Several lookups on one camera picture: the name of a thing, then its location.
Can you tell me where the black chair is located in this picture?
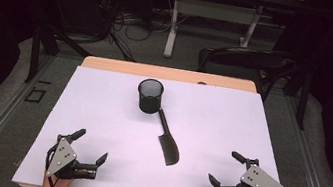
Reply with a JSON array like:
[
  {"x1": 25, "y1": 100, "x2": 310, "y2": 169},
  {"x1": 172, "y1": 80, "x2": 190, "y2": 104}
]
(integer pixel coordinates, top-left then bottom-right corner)
[{"x1": 192, "y1": 38, "x2": 300, "y2": 107}]

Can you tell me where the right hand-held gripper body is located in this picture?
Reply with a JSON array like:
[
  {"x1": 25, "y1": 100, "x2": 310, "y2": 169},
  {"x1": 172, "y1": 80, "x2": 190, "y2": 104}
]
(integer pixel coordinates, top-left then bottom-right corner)
[{"x1": 218, "y1": 152, "x2": 292, "y2": 187}]

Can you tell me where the wooden table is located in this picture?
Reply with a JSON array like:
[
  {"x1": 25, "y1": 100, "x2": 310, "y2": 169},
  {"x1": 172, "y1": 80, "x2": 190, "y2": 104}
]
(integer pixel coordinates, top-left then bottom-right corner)
[{"x1": 17, "y1": 46, "x2": 305, "y2": 187}]

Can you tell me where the tangle of floor cables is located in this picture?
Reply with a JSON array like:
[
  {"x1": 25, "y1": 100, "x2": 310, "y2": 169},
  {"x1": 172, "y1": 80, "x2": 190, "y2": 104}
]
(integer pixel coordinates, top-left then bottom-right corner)
[{"x1": 84, "y1": 0, "x2": 178, "y2": 68}]

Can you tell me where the black metal stand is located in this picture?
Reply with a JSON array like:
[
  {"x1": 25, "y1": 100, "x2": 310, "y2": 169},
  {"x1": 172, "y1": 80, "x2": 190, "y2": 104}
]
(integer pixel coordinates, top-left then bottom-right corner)
[
  {"x1": 276, "y1": 63, "x2": 315, "y2": 132},
  {"x1": 23, "y1": 22, "x2": 96, "y2": 93}
]

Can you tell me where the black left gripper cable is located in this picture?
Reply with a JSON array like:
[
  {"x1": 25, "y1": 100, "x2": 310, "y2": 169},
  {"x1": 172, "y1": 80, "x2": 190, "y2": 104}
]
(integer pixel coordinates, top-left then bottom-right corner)
[{"x1": 40, "y1": 143, "x2": 68, "y2": 187}]

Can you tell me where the black mesh pen cup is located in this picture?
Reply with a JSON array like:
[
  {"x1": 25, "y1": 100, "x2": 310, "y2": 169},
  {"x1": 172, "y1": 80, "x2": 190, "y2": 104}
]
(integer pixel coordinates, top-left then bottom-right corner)
[{"x1": 133, "y1": 76, "x2": 166, "y2": 117}]

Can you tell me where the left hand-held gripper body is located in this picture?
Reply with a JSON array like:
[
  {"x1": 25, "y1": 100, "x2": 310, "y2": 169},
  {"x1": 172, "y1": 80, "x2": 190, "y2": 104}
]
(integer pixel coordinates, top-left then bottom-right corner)
[{"x1": 43, "y1": 132, "x2": 103, "y2": 186}]

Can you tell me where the white table mat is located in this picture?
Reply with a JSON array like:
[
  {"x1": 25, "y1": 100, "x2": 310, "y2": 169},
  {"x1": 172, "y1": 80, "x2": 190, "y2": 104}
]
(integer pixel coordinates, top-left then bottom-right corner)
[{"x1": 10, "y1": 57, "x2": 308, "y2": 187}]

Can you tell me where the white-legged desk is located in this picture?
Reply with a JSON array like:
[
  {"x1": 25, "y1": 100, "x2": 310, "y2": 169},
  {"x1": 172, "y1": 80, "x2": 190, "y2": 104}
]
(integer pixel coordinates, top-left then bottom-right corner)
[{"x1": 143, "y1": 0, "x2": 307, "y2": 78}]

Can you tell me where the person's left hand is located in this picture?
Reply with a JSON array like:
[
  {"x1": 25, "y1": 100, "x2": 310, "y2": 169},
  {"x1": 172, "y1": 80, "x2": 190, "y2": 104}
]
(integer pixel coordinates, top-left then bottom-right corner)
[{"x1": 42, "y1": 163, "x2": 90, "y2": 187}]

